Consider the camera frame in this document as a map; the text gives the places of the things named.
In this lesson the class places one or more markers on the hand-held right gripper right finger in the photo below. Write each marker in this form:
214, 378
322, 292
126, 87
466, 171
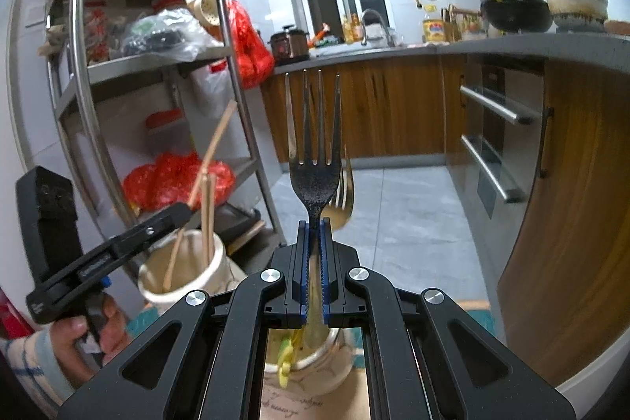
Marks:
326, 272

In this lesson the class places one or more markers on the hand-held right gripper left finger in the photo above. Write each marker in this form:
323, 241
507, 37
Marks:
305, 272

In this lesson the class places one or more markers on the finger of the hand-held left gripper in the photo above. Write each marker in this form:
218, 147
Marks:
157, 228

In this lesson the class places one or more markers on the wooden chopstick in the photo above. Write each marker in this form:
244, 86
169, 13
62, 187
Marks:
211, 218
216, 139
204, 223

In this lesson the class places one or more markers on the gold fork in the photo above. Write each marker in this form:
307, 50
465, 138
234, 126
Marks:
344, 203

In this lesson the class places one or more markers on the white floral ceramic utensil holder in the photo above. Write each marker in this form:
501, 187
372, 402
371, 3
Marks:
221, 272

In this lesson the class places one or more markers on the silver fork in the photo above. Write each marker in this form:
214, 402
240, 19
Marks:
315, 184

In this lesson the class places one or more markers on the yellow green plastic utensil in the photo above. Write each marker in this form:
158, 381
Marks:
285, 361

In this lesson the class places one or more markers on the person's left forearm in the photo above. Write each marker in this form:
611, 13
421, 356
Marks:
29, 371

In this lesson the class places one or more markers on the person's left hand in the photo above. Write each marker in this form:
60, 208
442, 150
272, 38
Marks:
74, 341

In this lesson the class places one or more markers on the orange plastic bag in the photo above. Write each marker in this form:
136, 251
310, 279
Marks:
162, 184

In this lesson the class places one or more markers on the red lid container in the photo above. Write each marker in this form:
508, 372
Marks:
162, 120

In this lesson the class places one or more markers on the white plastic bag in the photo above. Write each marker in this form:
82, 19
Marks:
211, 90

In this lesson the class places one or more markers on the metal shelf rack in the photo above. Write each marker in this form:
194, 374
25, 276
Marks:
78, 56

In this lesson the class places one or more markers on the clear bag with dark contents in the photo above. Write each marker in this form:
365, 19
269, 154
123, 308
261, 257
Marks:
167, 36

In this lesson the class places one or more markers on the red hanging plastic bag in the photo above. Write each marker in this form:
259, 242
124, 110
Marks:
251, 51

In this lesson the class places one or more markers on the beige colander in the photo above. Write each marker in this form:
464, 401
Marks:
206, 9

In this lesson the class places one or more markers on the dark pressure cooker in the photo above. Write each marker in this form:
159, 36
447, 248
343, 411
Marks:
289, 46

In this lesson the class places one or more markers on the built-in oven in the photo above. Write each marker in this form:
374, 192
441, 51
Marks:
492, 115

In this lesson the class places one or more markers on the yellow oil bottle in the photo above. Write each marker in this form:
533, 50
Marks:
352, 31

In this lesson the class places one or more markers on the metal faucet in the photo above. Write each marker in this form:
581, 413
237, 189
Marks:
389, 34

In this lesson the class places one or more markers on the wooden base cabinets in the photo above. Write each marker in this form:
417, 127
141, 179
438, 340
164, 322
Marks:
566, 203

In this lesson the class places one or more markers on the yellow tin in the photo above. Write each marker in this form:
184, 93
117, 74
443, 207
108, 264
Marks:
433, 31

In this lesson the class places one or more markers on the grey countertop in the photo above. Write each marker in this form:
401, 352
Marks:
492, 46

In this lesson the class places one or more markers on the black wok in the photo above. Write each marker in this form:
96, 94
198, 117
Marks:
517, 14

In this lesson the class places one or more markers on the white clay pot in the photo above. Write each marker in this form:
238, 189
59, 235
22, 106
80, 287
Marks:
576, 4

